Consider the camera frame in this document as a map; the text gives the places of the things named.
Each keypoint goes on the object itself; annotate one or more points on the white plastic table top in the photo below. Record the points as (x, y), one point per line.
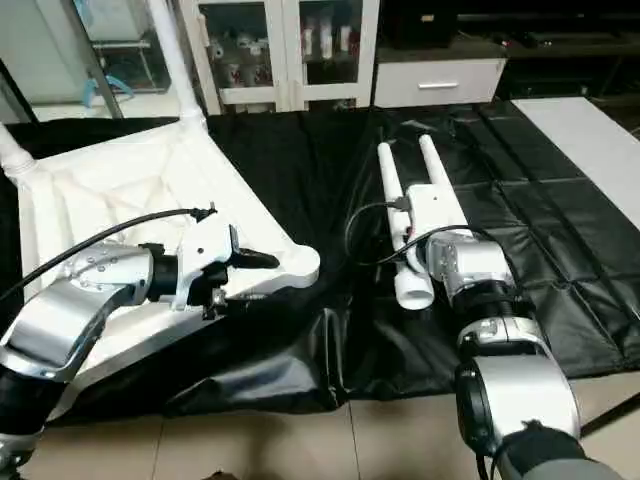
(125, 180)

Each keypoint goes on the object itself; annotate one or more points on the white plastic table leg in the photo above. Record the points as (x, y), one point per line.
(434, 160)
(392, 190)
(175, 50)
(12, 150)

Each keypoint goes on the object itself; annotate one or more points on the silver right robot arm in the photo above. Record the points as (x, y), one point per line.
(515, 380)

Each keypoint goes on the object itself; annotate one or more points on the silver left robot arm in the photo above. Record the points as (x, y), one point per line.
(75, 300)

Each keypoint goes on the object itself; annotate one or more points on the white glass door cabinet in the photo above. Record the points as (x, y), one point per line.
(280, 60)

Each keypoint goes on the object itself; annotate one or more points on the light blue plastic stool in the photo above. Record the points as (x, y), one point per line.
(90, 90)

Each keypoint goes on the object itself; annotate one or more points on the white drawer unit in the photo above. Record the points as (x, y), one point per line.
(440, 82)

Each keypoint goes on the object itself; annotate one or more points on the black shiny table mat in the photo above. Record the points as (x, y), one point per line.
(525, 225)

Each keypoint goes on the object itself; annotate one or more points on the black box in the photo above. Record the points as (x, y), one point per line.
(422, 30)

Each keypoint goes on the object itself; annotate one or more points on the white side table board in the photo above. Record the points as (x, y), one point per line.
(580, 145)

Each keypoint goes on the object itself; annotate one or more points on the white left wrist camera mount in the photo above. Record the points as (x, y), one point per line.
(205, 250)

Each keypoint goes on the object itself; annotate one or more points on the glass tank metal frame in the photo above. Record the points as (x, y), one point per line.
(135, 65)

